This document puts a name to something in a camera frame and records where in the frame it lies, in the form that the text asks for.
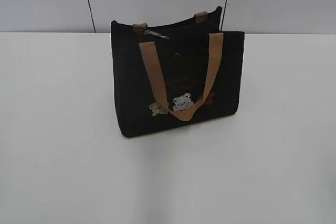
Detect black tote bag tan handles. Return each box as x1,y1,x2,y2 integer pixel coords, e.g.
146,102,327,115
111,7,245,137

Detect silver metal zipper pull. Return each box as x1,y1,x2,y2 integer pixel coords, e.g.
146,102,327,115
143,30,169,39

